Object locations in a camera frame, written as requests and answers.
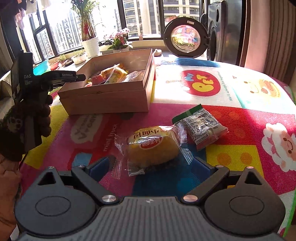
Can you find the right white slipper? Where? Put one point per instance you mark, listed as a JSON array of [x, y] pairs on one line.
[[157, 52]]

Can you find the round black washer door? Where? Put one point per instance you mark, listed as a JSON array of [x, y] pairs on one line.
[[186, 37]]

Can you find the grey washing machine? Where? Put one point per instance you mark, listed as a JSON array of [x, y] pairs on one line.
[[223, 21]]

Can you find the yellow snack bag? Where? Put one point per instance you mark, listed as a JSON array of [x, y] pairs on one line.
[[114, 74]]

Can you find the green white snack packet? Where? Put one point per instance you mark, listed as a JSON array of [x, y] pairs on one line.
[[201, 126]]

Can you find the colourful cartoon play mat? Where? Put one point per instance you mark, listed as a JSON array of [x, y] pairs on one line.
[[256, 109]]

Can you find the pink orchid in pot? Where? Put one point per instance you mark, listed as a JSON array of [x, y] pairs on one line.
[[120, 41]]

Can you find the red plastic basin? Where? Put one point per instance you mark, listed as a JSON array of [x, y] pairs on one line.
[[54, 65]]

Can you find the bun snack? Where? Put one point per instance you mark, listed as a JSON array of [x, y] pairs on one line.
[[134, 76]]

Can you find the brown cardboard box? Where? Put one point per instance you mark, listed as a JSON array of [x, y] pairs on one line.
[[124, 97]]

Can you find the left hand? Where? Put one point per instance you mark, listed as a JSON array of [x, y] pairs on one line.
[[22, 121]]

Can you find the red snack packet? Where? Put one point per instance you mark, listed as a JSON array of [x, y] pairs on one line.
[[95, 80]]

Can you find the tall bamboo in white pot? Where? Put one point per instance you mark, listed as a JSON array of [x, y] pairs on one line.
[[84, 8]]

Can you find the shallow beige plant bowl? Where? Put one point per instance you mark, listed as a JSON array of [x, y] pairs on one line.
[[79, 58]]

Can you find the teal plastic basin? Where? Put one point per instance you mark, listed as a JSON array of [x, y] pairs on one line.
[[42, 68]]

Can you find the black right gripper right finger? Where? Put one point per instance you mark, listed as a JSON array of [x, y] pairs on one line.
[[212, 178]]

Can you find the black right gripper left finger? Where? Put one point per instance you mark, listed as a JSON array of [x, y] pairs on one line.
[[88, 178]]

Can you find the yellow small bread packet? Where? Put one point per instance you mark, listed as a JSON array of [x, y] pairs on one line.
[[152, 148]]

